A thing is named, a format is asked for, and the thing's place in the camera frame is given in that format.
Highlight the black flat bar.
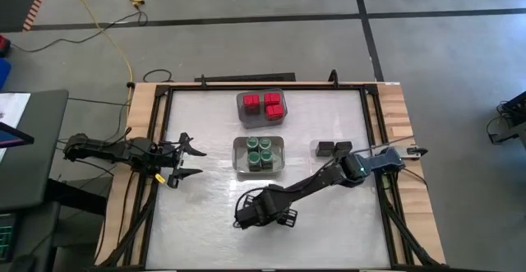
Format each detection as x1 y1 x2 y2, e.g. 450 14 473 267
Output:
193 72 297 84

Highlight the black cable loop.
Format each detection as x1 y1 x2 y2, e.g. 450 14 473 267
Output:
142 68 174 84

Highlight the black equipment with cables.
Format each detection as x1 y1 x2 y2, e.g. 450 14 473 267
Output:
486 90 526 146

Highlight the black metal table frame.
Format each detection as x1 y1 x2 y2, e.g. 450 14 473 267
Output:
95 81 447 272

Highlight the black desk support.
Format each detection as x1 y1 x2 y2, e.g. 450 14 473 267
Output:
44 177 108 217

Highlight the blue object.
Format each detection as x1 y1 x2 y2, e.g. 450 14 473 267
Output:
0 58 12 90

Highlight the long black floor cable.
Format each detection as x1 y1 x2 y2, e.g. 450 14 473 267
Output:
10 0 149 55

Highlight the black mat orange edge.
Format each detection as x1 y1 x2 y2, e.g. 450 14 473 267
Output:
0 0 53 34

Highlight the white paper sheet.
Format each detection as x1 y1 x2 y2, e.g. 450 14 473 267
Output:
0 92 32 125

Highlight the grey desk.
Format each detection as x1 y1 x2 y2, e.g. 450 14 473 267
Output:
0 89 70 212

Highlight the grey plastic bin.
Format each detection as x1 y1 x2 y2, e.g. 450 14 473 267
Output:
236 88 288 129

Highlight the long yellow cable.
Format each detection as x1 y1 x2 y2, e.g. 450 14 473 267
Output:
61 0 134 85

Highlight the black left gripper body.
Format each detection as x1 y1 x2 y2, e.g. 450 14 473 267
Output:
152 139 185 178

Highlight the white plastic bin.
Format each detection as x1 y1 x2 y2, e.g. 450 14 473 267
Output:
232 136 287 174

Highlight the clear plastic bin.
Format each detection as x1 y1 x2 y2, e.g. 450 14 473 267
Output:
310 139 359 170

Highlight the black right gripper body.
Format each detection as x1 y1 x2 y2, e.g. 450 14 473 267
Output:
236 187 288 230

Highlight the dark tablet screen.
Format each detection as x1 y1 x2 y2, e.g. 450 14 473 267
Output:
0 122 35 150

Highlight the backlit keyboard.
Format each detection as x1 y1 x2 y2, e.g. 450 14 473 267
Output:
0 212 17 265

